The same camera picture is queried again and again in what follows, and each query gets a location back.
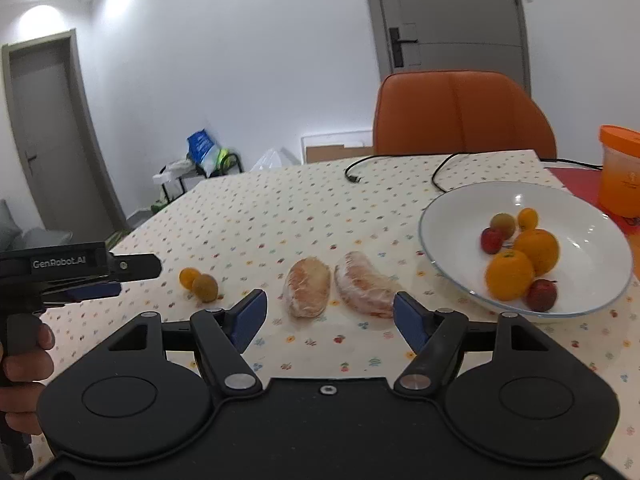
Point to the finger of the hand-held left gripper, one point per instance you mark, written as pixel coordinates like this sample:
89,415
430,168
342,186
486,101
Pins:
95,291
137,266

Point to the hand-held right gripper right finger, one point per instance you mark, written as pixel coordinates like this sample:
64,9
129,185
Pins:
412,320

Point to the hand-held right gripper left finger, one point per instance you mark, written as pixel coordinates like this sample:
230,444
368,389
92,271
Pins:
247,320

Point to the small orange kumquat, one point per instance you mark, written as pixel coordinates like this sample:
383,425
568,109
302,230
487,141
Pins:
527,218
187,277

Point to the brown longan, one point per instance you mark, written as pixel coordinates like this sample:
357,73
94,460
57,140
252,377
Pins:
206,287

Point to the long peeled pomelo segment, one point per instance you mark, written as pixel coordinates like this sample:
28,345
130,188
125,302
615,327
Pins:
362,285

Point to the short peeled pomelo segment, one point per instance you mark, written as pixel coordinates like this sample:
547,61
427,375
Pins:
307,287

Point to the white ceramic bowl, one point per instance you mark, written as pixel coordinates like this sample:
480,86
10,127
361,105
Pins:
450,240

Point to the medium orange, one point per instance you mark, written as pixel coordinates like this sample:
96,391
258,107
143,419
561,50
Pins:
509,274

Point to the bright red round fruit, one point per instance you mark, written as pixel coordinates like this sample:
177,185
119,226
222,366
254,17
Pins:
490,240

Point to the yellow-brown longan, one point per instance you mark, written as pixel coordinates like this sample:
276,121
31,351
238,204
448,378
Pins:
502,224

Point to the dark red round fruit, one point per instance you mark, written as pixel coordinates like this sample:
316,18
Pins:
541,294

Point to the large orange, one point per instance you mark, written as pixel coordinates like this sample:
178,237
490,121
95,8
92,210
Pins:
540,250

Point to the person's left hand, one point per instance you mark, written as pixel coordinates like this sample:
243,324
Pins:
27,370

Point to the light green floor bag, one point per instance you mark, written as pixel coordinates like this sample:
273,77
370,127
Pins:
119,238

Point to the grey sofa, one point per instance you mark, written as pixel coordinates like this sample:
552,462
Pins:
20,235

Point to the white plastic bag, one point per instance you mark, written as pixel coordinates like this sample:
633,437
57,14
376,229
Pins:
172,171

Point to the plain grey door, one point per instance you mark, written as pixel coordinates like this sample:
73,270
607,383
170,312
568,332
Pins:
60,145

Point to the floral print tablecloth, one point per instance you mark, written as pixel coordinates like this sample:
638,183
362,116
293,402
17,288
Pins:
300,210

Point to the blue plastic bag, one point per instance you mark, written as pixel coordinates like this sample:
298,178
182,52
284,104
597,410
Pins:
199,145

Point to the white and green bag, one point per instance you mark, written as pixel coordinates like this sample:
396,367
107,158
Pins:
222,160

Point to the black metal rack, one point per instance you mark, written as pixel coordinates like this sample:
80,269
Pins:
235,165

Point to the clear plastic bag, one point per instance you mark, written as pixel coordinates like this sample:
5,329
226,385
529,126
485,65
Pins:
270,160

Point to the white framed board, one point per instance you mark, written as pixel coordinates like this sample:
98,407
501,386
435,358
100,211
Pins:
340,137

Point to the orange upholstered chair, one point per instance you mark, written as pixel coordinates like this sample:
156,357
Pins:
460,115

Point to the orange red table mat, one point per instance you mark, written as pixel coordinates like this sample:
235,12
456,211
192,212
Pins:
580,185

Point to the orange lidded plastic jar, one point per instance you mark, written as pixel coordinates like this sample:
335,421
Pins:
622,175

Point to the grey door with lock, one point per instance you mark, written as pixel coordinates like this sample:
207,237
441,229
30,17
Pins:
455,10

